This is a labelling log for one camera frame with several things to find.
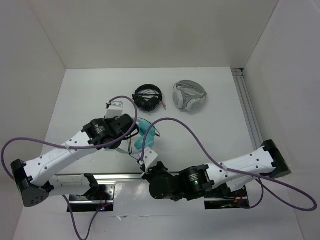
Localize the thin black headphone cable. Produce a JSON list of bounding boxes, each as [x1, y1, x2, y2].
[[126, 124, 161, 163]]

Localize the teal cat ear headphones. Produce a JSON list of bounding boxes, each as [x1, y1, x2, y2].
[[103, 118, 161, 156]]

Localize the black headphones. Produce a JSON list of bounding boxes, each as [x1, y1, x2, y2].
[[132, 84, 166, 112]]

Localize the aluminium rail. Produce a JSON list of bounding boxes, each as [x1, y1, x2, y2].
[[52, 172, 181, 183], [231, 68, 263, 149]]

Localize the white grey headphones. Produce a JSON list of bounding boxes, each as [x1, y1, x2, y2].
[[172, 80, 207, 112]]

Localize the front aluminium rail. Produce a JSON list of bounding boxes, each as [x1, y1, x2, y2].
[[52, 172, 181, 183]]

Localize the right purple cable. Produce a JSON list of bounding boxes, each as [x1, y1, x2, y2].
[[139, 117, 318, 212]]

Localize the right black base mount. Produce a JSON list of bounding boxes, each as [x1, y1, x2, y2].
[[204, 186, 250, 210]]

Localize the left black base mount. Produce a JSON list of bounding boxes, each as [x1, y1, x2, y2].
[[68, 181, 116, 213]]

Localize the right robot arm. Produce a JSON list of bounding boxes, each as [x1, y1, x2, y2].
[[138, 140, 292, 202]]

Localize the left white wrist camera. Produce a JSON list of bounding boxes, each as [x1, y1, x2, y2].
[[104, 100, 124, 119]]

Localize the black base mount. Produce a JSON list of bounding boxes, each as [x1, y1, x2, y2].
[[204, 186, 250, 210], [68, 181, 116, 213]]

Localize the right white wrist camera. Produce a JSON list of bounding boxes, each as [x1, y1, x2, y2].
[[138, 147, 159, 174]]

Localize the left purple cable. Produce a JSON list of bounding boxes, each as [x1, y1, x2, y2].
[[0, 95, 140, 240]]

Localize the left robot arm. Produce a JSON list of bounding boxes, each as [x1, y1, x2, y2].
[[10, 114, 139, 208]]

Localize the right side aluminium rail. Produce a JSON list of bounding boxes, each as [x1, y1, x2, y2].
[[231, 68, 263, 149]]

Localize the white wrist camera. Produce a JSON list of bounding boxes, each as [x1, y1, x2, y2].
[[104, 100, 124, 119], [138, 147, 159, 174]]

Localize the purple cable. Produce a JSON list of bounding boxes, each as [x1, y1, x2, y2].
[[139, 117, 318, 212], [0, 95, 140, 240]]

